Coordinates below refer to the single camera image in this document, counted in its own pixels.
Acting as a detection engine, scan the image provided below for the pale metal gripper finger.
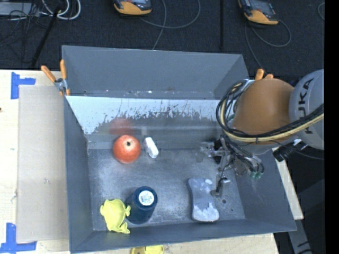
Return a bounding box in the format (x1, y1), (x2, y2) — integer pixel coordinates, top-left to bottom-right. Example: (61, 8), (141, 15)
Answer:
(210, 177), (231, 198)
(195, 141), (222, 164)

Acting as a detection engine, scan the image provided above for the grey metal bin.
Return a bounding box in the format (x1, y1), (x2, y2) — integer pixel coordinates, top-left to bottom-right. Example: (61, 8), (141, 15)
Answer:
(61, 45), (298, 253)

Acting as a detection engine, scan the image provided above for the small white block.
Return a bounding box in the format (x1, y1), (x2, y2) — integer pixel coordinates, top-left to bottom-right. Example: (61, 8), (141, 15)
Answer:
(143, 137), (159, 159)

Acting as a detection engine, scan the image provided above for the red apple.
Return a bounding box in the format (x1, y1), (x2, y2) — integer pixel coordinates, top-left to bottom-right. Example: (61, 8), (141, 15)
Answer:
(112, 134), (142, 165)

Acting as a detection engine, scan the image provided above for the dark blue cup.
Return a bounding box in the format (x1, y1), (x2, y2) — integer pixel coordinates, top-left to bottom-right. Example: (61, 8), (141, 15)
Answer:
(124, 186), (159, 225)

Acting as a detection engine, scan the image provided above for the yellow toy fish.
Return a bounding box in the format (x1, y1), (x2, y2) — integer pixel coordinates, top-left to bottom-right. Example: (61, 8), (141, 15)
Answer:
(100, 198), (132, 234)

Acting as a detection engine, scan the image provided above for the pale cardboard board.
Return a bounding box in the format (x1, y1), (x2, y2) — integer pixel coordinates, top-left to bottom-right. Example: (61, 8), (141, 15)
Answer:
(15, 85), (70, 244)

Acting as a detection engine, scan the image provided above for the black cylinder on white bracket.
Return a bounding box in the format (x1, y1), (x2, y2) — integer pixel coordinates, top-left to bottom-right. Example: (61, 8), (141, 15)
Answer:
(272, 138), (309, 162)

